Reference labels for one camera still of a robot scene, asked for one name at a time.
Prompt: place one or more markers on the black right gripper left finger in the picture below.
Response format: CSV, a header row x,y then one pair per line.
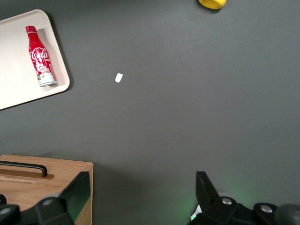
x,y
61,208

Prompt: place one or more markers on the wooden drawer cabinet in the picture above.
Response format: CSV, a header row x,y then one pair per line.
x,y
70,168

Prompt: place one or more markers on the beige plastic tray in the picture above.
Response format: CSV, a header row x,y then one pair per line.
x,y
14,82

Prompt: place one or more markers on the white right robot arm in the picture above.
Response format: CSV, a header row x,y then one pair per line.
x,y
194,214

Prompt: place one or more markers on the yellow lemon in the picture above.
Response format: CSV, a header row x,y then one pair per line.
x,y
212,3

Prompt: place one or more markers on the red coke bottle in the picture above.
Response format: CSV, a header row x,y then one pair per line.
x,y
41,58

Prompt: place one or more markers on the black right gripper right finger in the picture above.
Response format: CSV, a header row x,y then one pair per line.
x,y
222,211

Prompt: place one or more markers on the small white paper scrap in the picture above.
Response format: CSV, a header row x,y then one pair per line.
x,y
118,77

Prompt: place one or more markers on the wooden drawer front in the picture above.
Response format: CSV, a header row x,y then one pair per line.
x,y
23,191
63,172

